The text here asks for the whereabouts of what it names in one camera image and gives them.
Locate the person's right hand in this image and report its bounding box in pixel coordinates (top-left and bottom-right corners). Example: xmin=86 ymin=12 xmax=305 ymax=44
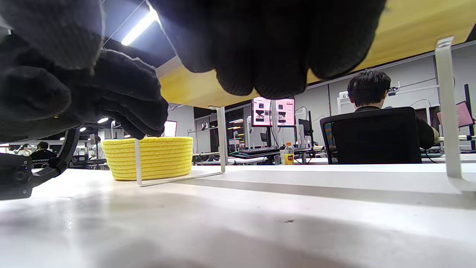
xmin=0 ymin=0 xmax=387 ymax=99

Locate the person's left hand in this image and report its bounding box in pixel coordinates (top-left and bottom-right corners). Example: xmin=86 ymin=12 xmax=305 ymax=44
xmin=0 ymin=35 xmax=169 ymax=142

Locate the yellow fabric basket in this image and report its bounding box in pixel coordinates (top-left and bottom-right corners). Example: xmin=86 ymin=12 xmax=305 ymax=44
xmin=102 ymin=137 xmax=194 ymax=181

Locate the wooden tabletop organizer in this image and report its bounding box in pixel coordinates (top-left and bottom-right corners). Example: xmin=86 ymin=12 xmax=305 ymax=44
xmin=135 ymin=0 xmax=476 ymax=194

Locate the ceiling light strip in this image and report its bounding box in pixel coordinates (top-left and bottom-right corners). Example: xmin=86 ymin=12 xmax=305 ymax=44
xmin=121 ymin=7 xmax=161 ymax=46

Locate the pink screen monitor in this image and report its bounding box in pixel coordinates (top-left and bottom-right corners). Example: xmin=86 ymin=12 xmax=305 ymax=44
xmin=274 ymin=98 xmax=296 ymax=127
xmin=252 ymin=98 xmax=273 ymax=127

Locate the black keyboard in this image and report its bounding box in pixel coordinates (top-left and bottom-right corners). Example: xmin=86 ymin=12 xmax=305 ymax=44
xmin=230 ymin=146 xmax=280 ymax=159

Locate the grey tracking controller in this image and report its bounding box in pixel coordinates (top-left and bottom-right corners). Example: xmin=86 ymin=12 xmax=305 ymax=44
xmin=0 ymin=128 xmax=81 ymax=201

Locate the black mesh office chair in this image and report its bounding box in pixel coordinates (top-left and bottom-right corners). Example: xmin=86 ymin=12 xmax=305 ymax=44
xmin=320 ymin=107 xmax=423 ymax=165

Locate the tilted pink monitor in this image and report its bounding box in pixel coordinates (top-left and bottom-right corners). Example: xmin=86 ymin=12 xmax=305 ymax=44
xmin=437 ymin=101 xmax=475 ymax=129

